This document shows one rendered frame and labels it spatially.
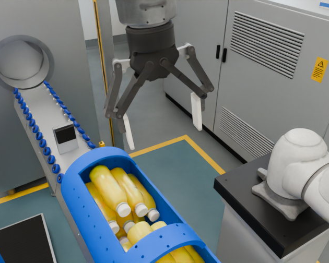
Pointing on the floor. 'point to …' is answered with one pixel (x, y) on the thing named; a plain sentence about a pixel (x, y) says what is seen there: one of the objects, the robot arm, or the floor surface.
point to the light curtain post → (107, 51)
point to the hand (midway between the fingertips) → (164, 131)
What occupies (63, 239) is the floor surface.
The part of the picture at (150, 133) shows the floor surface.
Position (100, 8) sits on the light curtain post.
